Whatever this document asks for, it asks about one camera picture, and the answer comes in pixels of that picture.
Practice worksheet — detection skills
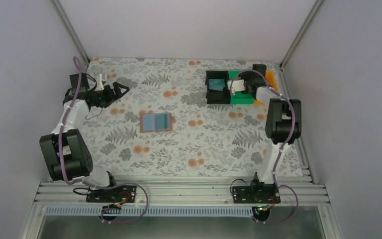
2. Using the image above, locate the teal credit card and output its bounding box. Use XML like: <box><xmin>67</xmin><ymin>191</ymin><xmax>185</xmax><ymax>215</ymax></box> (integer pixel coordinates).
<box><xmin>208</xmin><ymin>79</ymin><xmax>225</xmax><ymax>91</ymax></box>
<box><xmin>155</xmin><ymin>113</ymin><xmax>171</xmax><ymax>131</ymax></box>

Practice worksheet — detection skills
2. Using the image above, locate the orange leather card holder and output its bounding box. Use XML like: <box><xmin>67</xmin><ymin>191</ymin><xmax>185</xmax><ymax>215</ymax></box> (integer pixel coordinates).
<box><xmin>140</xmin><ymin>113</ymin><xmax>175</xmax><ymax>133</ymax></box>

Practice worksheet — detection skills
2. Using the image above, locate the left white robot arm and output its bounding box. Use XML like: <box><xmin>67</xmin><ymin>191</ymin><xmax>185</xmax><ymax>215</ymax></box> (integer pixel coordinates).
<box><xmin>39</xmin><ymin>73</ymin><xmax>130</xmax><ymax>189</ymax></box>

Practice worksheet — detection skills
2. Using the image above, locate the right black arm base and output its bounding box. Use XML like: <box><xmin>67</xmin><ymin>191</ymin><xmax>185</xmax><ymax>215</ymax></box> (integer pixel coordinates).
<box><xmin>229</xmin><ymin>173</ymin><xmax>281</xmax><ymax>223</ymax></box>

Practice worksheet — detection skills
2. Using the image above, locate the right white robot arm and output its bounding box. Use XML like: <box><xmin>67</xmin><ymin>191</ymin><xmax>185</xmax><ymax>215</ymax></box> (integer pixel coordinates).
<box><xmin>239</xmin><ymin>64</ymin><xmax>302</xmax><ymax>188</ymax></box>

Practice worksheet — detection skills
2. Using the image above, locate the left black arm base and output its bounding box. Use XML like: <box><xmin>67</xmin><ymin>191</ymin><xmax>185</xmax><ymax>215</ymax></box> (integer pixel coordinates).
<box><xmin>73</xmin><ymin>185</ymin><xmax>137</xmax><ymax>222</ymax></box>

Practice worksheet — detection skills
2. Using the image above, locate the green plastic bin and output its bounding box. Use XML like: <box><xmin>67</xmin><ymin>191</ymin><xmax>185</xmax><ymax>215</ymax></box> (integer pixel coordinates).
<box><xmin>228</xmin><ymin>70</ymin><xmax>254</xmax><ymax>105</ymax></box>

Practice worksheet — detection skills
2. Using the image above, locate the orange plastic bin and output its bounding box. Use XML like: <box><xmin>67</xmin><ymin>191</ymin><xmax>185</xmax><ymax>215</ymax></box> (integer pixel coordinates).
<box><xmin>256</xmin><ymin>71</ymin><xmax>279</xmax><ymax>107</ymax></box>

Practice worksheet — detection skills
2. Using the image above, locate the black plastic bin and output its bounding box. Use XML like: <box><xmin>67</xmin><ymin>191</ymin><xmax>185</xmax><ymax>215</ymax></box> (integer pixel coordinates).
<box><xmin>205</xmin><ymin>71</ymin><xmax>231</xmax><ymax>105</ymax></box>

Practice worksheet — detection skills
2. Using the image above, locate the floral table mat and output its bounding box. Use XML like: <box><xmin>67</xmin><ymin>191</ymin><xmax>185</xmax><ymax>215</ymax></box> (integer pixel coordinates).
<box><xmin>82</xmin><ymin>57</ymin><xmax>268</xmax><ymax>177</ymax></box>

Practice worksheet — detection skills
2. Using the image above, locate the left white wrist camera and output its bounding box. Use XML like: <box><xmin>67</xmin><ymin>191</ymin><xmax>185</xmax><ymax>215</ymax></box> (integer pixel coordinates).
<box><xmin>95</xmin><ymin>74</ymin><xmax>107</xmax><ymax>92</ymax></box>

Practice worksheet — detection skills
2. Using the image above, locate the aluminium mounting rail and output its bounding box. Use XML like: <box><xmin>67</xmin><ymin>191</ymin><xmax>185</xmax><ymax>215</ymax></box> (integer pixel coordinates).
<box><xmin>34</xmin><ymin>175</ymin><xmax>330</xmax><ymax>206</ymax></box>

